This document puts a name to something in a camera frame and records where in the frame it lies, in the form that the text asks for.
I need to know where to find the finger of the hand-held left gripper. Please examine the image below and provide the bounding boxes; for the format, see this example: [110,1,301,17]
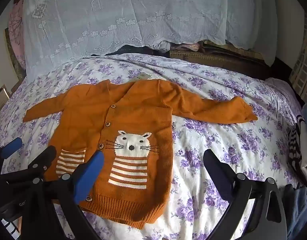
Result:
[0,137,23,165]
[0,145,57,183]

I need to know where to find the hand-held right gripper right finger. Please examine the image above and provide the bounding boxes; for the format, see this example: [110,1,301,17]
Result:
[203,149,287,240]

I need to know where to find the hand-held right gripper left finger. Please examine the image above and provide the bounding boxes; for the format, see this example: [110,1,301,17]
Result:
[31,152,105,240]

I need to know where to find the orange knitted cat sweater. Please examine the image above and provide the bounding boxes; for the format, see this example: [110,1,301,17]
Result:
[23,79,258,230]

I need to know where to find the purple floral bedsheet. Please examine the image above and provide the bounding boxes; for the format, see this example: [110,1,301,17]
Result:
[0,52,305,240]

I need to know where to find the black white striped garment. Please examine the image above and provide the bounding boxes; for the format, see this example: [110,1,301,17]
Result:
[287,115,307,180]

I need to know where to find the olive patterned mat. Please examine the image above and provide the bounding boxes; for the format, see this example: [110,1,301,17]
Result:
[5,27,27,80]

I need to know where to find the blue denim garment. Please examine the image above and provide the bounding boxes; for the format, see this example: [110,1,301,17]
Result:
[281,184,307,240]

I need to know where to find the brown woven mat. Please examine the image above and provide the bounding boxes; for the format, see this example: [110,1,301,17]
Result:
[170,45,271,77]

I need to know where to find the pink patterned cloth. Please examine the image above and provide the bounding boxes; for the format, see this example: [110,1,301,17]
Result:
[7,0,27,70]

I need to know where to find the dark cloth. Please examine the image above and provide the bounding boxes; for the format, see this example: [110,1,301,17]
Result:
[105,44,169,56]

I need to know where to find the folded pale bedding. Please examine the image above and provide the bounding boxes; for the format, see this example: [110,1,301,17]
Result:
[153,41,205,53]

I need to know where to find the brick pattern curtain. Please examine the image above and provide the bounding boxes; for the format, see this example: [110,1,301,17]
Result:
[288,22,307,103]

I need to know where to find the white lace cover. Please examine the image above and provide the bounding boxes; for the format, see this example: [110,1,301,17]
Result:
[22,0,276,78]

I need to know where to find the pale wooden frame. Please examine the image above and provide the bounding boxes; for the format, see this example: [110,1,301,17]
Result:
[0,84,10,117]

